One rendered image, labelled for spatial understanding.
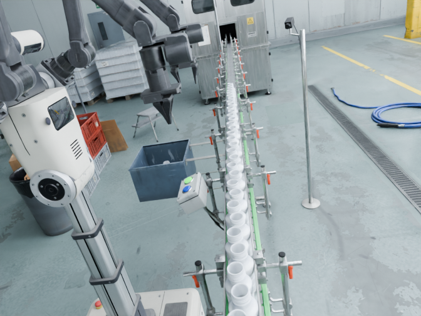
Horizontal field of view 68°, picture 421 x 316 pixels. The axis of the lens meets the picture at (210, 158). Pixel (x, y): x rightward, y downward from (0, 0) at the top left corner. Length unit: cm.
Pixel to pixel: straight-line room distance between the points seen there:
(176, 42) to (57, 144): 57
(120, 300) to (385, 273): 159
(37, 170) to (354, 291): 182
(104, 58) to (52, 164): 668
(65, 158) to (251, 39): 487
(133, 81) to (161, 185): 607
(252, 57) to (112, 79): 351
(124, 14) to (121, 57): 688
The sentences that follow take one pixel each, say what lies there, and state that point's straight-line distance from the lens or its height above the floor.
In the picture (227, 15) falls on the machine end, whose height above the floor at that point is 144.
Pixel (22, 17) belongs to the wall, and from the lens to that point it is 1313.
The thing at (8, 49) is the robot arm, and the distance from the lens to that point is 95.
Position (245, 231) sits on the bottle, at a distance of 85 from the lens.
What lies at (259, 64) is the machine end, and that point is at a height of 57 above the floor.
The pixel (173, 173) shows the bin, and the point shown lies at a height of 89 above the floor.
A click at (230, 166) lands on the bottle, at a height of 115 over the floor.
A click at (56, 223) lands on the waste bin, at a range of 328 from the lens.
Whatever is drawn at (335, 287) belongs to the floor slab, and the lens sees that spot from 222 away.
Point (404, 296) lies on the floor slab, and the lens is 225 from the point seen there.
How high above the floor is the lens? 167
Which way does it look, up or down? 26 degrees down
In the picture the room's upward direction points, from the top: 11 degrees counter-clockwise
